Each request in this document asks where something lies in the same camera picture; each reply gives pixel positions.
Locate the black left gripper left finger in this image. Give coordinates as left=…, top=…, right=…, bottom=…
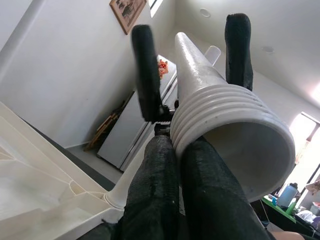
left=116, top=134, right=186, bottom=240

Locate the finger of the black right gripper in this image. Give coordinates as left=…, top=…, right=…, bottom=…
left=131, top=24, right=161, bottom=124
left=224, top=12, right=255, bottom=92

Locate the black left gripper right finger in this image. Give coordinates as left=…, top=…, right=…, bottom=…
left=179, top=138, right=273, bottom=240

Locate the white plastic table leg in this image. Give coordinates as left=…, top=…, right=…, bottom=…
left=103, top=45, right=222, bottom=210
left=170, top=31, right=297, bottom=203

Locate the red fridge sticker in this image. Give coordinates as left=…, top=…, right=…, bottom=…
left=157, top=59, right=170, bottom=79

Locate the white refrigerator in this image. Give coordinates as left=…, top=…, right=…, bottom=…
left=96, top=54, right=180, bottom=173

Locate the wooden folding rack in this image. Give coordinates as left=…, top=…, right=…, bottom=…
left=83, top=99, right=126, bottom=152

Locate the wooden framed picture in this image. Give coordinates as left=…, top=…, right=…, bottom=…
left=109, top=0, right=148, bottom=35

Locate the green top desk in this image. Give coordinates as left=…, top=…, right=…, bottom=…
left=262, top=194, right=320, bottom=227

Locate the blue water bottle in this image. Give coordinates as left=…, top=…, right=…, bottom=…
left=277, top=182, right=300, bottom=208

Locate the person bare leg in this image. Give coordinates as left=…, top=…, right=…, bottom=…
left=271, top=231, right=306, bottom=240

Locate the white plastic table top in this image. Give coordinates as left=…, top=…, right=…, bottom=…
left=0, top=101, right=126, bottom=240

